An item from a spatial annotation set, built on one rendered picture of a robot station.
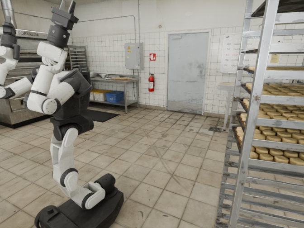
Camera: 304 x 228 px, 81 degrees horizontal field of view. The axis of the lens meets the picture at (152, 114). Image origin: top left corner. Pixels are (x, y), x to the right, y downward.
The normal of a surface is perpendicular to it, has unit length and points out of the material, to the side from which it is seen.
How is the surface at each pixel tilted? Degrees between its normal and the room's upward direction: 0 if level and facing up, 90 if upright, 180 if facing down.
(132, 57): 90
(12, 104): 91
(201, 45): 90
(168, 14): 90
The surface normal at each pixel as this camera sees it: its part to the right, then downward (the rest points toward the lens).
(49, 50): 0.32, 0.32
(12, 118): 0.91, 0.13
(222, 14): -0.44, 0.28
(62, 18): -0.06, 0.18
